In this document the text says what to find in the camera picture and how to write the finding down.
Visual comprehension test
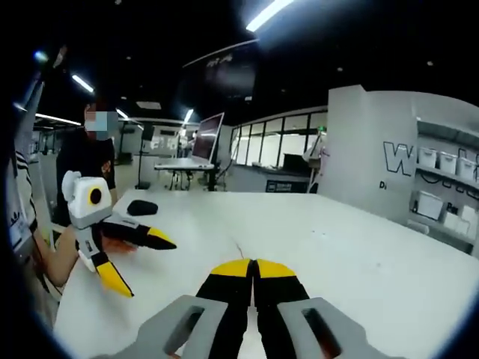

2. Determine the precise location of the dark hanging ceiling screen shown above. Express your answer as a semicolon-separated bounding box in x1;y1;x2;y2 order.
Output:
180;39;260;101

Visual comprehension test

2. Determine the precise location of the pink and white standing device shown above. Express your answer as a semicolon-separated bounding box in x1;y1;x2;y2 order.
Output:
303;137;331;194

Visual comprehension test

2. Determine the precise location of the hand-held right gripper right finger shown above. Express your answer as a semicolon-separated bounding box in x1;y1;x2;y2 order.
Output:
252;258;408;359

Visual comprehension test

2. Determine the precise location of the white height-adjustable desk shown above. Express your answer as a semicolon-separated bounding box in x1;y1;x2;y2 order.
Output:
153;156;222;192

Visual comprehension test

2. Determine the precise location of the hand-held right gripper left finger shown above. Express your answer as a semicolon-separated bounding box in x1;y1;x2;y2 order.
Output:
97;258;257;359

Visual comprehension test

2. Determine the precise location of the group of white storage bins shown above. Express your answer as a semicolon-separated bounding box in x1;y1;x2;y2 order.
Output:
414;145;479;237

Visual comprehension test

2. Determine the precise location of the small dark monitor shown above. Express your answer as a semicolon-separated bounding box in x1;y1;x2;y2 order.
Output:
281;152;312;170

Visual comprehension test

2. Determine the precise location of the grey counter with dark sign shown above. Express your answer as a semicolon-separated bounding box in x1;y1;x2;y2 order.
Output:
227;163;320;194

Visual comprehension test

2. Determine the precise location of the grey metal shelving unit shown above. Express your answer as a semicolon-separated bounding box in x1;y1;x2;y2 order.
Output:
406;118;479;257

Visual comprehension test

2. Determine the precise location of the person's striped shirt torso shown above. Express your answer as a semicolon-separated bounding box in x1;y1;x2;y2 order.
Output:
5;149;40;270

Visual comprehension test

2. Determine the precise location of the black computer mouse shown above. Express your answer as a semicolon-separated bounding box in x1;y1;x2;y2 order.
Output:
126;199;159;218

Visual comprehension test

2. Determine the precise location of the grey chest-worn device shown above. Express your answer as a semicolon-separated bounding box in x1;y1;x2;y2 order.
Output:
8;215;35;260

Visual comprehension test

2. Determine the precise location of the large tilted monitor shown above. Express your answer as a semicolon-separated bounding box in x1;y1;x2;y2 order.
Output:
192;111;226;165

